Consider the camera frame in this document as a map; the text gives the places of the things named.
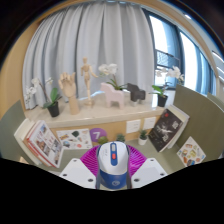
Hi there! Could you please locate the white books stack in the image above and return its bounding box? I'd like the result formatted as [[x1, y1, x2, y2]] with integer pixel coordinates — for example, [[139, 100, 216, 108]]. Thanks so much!
[[166, 104, 191, 150]]

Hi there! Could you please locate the pink horse figure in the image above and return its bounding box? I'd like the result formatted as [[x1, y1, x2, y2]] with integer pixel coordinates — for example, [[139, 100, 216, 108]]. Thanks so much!
[[100, 82, 126, 110]]

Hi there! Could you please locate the grey curtain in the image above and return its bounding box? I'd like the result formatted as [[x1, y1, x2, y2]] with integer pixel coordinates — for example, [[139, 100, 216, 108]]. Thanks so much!
[[21, 1, 156, 111]]

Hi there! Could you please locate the purple round number sign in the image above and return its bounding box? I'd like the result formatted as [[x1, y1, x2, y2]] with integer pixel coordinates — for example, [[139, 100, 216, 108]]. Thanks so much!
[[89, 127, 108, 146]]

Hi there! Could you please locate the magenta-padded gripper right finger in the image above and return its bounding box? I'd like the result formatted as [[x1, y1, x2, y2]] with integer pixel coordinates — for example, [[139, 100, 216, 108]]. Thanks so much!
[[125, 143, 168, 189]]

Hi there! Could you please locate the black horse figure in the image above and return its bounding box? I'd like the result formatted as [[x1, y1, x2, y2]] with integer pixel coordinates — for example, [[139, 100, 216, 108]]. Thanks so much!
[[126, 82, 147, 103]]

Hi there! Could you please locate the blue and white computer mouse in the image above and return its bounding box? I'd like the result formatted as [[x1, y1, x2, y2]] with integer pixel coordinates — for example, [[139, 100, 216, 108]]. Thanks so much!
[[95, 141, 132, 191]]

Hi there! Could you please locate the colourful food sticker sheet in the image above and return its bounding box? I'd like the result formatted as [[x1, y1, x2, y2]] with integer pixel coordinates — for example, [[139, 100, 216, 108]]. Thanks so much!
[[176, 135, 207, 168]]

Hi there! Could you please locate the window with dark frame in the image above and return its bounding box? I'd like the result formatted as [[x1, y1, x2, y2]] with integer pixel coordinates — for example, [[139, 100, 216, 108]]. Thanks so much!
[[143, 8, 224, 101]]

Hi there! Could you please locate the small potted green plant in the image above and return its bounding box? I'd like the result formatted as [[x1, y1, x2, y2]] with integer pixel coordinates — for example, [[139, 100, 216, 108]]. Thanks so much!
[[137, 129, 149, 146], [97, 135, 110, 146], [115, 133, 127, 144]]

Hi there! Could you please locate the white sticker sheet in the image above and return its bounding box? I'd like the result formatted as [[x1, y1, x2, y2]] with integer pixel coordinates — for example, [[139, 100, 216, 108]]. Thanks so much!
[[55, 128, 94, 151]]

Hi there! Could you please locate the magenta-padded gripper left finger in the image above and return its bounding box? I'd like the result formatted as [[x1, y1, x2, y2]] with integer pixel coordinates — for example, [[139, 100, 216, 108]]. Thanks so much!
[[58, 143, 101, 190]]

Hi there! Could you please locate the wooden artist mannequin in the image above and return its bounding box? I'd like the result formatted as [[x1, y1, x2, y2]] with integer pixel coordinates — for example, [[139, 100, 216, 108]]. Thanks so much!
[[80, 56, 100, 107]]

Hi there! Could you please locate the green desk partition panel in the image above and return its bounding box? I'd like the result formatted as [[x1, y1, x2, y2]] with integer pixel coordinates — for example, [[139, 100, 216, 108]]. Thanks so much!
[[171, 83, 224, 163], [0, 99, 38, 161]]

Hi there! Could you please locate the thick white book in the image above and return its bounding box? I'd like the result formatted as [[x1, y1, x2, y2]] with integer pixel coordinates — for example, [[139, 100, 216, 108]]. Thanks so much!
[[13, 118, 38, 161]]

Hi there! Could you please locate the black cover book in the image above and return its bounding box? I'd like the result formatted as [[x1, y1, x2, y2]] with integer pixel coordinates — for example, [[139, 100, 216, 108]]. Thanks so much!
[[147, 108, 184, 153]]

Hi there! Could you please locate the red-edged photo magazine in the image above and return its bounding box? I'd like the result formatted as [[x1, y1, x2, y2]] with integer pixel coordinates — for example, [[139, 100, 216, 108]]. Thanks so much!
[[25, 120, 64, 169]]

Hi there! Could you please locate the wooden hand model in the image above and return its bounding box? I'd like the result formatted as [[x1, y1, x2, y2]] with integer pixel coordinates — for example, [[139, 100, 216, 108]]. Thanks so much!
[[58, 72, 81, 116]]

